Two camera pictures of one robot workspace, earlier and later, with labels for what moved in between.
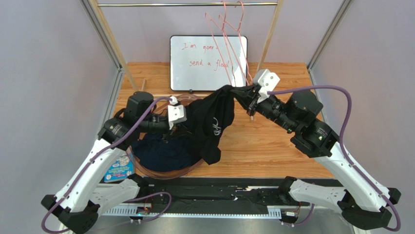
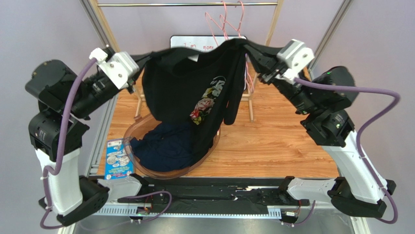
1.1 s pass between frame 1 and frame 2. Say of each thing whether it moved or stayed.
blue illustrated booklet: stayed
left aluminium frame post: stayed
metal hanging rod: stayed
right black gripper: moved
